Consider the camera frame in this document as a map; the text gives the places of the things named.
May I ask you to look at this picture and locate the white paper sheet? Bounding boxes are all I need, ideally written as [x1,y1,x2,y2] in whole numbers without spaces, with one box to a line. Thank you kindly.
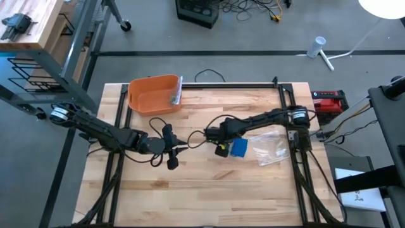
[334,167,387,212]

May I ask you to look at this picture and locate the white lamp shade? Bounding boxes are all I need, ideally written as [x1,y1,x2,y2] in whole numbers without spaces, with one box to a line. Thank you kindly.
[357,0,405,20]

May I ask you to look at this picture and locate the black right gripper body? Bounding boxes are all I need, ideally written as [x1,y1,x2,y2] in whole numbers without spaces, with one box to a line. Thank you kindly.
[204,126,237,159]

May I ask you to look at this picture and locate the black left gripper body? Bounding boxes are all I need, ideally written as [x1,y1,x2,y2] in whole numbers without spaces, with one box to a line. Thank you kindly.
[161,123,180,171]

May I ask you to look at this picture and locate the tangled floor cables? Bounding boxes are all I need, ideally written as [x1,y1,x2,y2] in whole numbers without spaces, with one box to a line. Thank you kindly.
[220,0,294,23]

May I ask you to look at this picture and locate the black flat bar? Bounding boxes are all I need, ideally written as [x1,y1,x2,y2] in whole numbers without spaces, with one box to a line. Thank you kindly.
[334,164,405,194]

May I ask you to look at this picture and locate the grey metal table legs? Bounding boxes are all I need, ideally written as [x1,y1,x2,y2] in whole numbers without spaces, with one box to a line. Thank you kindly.
[0,0,132,115]

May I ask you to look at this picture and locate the white plastic cylinder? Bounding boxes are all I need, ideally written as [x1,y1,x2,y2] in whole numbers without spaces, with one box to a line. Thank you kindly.
[306,35,327,59]

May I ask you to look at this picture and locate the black computer case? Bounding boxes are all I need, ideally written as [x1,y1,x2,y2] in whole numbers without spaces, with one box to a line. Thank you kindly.
[175,0,221,30]

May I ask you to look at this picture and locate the grey metal cart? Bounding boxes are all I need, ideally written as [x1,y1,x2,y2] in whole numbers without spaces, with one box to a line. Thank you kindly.
[366,75,405,228]

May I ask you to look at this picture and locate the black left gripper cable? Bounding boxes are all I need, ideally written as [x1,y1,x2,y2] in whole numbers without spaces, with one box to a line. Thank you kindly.
[147,117,169,168]

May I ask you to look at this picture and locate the black wire rack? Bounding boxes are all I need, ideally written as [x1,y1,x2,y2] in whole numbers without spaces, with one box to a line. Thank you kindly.
[6,56,66,94]

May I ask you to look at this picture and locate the black hand tool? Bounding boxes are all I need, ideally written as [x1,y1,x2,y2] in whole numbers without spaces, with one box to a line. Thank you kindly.
[1,13,35,42]

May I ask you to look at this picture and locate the blue elastic bandage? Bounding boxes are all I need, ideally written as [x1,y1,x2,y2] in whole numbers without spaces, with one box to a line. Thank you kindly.
[229,137,249,158]

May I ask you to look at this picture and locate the white lamp stand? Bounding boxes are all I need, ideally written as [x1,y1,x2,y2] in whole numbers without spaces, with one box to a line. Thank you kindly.
[318,17,382,72]

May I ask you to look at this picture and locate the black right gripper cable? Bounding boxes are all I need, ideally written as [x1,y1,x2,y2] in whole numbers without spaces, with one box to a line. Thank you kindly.
[187,113,243,149]

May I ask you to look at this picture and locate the wooden side table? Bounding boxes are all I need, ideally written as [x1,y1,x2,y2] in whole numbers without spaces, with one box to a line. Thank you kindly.
[0,0,66,51]

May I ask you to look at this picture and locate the red black battery pack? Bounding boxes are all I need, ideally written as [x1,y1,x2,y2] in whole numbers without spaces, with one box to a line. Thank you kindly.
[311,89,350,124]

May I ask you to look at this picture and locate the black floor cable loop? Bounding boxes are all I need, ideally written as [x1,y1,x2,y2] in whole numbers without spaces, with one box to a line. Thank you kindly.
[194,68,227,84]

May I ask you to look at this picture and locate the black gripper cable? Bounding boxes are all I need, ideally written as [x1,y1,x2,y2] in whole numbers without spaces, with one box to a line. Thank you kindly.
[187,113,243,149]
[147,117,169,168]

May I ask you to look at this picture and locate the orange plastic bin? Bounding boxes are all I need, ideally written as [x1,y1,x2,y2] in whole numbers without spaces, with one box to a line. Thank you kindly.
[127,74,184,117]

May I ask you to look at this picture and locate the clear plastic zip bag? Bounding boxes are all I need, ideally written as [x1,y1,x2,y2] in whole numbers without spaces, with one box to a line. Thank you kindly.
[247,127,290,167]
[170,75,184,106]

